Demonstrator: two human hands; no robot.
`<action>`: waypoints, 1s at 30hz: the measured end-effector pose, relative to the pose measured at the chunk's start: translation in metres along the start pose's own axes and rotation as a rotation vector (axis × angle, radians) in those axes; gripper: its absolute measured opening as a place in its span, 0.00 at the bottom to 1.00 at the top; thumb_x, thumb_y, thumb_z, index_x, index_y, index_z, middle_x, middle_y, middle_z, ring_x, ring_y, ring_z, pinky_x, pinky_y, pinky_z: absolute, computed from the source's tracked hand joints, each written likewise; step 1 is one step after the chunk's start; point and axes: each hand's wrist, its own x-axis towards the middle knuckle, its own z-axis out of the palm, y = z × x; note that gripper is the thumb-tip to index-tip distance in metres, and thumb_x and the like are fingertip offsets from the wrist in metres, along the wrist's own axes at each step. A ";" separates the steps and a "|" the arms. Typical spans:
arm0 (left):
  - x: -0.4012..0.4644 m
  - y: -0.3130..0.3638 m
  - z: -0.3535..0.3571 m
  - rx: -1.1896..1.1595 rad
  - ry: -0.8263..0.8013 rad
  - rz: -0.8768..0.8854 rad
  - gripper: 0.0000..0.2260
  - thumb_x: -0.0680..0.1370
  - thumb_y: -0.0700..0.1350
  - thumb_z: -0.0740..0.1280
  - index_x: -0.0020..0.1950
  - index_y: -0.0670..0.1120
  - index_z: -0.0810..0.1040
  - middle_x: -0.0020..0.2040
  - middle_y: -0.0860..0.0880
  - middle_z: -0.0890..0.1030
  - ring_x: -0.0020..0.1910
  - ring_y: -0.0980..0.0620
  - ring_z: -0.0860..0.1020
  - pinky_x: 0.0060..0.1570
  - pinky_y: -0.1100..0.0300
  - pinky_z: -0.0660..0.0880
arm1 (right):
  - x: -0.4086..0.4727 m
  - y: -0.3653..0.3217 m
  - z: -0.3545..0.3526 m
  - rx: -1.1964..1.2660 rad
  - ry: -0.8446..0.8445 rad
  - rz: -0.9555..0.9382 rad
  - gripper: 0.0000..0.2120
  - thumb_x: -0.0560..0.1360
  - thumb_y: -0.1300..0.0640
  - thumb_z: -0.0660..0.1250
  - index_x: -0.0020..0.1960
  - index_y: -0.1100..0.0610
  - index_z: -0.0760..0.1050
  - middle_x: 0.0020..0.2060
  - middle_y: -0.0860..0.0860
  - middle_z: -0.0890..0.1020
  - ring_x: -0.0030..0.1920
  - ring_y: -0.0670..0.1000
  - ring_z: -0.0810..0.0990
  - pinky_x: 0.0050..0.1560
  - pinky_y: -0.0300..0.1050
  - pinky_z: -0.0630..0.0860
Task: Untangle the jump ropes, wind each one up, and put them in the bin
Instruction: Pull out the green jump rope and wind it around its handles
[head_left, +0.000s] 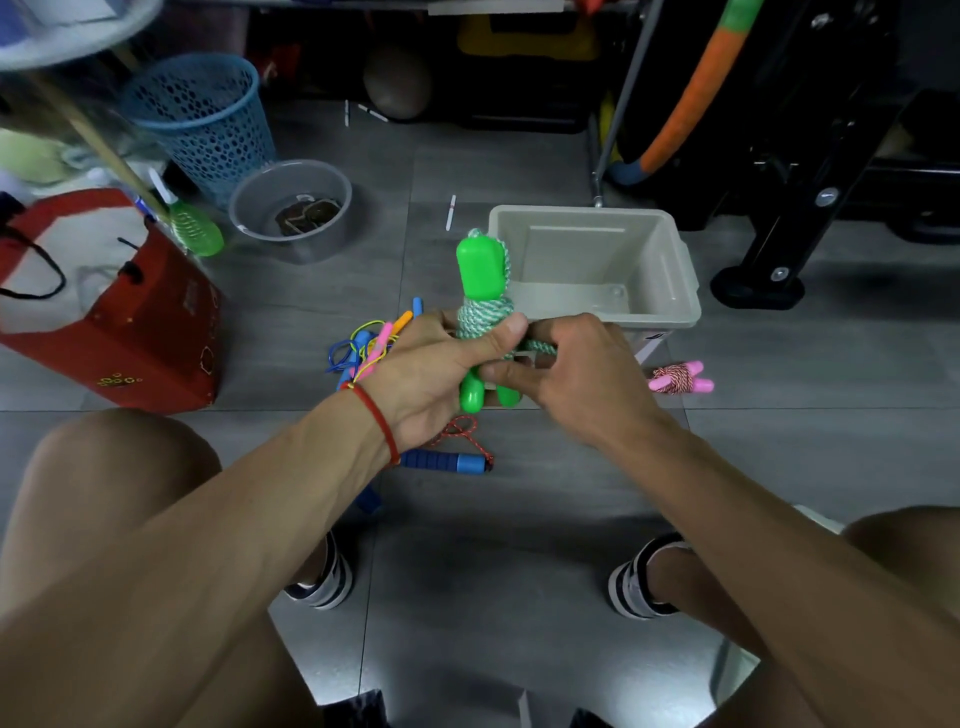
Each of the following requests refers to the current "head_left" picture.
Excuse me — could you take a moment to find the white oval side table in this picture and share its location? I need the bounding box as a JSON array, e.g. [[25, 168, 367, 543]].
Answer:
[[0, 0, 165, 223]]

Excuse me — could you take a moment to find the pile of jump ropes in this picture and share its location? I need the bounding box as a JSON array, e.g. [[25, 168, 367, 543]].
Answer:
[[327, 297, 425, 391]]

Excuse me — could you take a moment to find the person's right shoe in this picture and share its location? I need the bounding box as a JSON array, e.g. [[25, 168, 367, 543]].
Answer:
[[607, 532, 688, 621]]

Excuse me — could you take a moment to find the person's shoe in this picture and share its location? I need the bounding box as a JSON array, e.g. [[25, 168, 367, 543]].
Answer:
[[283, 530, 355, 611], [607, 532, 688, 621]]

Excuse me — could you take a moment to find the person's leg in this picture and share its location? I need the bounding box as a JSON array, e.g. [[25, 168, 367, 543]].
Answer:
[[648, 506, 960, 728], [0, 408, 335, 728]]

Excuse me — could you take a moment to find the wound pink-handled rope bundle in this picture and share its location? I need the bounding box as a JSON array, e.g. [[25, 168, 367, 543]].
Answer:
[[648, 359, 715, 395]]

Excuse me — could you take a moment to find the brown tangled strap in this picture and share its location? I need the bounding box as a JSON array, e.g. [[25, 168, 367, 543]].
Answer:
[[275, 193, 343, 238]]

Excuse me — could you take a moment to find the green braided jump rope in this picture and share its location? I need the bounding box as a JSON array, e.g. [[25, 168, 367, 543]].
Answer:
[[455, 228, 558, 415]]

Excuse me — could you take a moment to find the black weight machine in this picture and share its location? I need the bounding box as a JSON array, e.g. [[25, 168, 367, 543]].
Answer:
[[622, 0, 960, 311]]

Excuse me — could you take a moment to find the multicoloured hula hoop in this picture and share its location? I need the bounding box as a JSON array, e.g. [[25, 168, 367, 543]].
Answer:
[[607, 0, 766, 187]]

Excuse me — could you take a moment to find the yellow flat board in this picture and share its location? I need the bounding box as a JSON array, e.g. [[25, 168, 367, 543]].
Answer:
[[457, 14, 599, 61]]

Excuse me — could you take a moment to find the person's left hand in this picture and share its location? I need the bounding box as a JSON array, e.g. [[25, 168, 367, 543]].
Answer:
[[359, 309, 530, 455]]

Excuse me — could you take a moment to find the blue foam handle skipping rope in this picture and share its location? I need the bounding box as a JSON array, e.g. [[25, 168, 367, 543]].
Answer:
[[353, 414, 496, 517]]

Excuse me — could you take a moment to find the red string bracelet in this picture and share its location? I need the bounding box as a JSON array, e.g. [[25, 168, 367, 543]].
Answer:
[[341, 382, 403, 468]]

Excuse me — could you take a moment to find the grey plastic storage bin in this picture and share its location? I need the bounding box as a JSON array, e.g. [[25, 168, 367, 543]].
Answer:
[[487, 204, 703, 367]]

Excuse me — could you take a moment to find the clear bin lid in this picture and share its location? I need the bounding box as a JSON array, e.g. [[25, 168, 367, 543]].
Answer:
[[791, 503, 845, 535]]

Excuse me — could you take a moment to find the person's left shoe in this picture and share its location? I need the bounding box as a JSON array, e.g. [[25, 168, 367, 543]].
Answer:
[[283, 530, 355, 611]]

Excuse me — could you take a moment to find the person's left leg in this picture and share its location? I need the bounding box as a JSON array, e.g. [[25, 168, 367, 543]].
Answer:
[[0, 408, 335, 728]]

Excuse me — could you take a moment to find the green spray bottle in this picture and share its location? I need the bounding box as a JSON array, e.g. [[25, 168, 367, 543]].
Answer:
[[147, 167, 226, 259]]

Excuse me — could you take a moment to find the blue mesh wastebasket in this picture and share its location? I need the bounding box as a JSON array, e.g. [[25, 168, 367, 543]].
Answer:
[[119, 52, 277, 208]]

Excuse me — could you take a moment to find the person's right leg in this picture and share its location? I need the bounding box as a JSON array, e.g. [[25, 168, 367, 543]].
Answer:
[[648, 506, 960, 728]]

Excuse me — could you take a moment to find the person's left forearm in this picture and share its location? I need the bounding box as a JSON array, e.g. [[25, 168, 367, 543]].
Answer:
[[0, 389, 403, 728]]

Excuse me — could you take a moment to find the person's right forearm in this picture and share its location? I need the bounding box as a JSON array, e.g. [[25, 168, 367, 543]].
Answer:
[[607, 427, 960, 728]]

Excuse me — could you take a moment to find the red paper bag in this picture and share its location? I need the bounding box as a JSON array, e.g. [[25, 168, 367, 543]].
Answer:
[[0, 187, 225, 416]]

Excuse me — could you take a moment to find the grey plastic basin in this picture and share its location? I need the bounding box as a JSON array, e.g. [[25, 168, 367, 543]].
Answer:
[[228, 158, 354, 265]]

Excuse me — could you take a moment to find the clear plastic bag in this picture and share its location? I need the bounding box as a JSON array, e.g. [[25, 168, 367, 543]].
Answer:
[[0, 74, 166, 189]]

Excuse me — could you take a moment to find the brown ball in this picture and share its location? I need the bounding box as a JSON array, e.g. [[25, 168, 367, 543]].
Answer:
[[363, 46, 434, 121]]

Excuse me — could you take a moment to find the person's right hand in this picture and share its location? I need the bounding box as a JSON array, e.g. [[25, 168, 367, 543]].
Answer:
[[478, 312, 665, 451]]

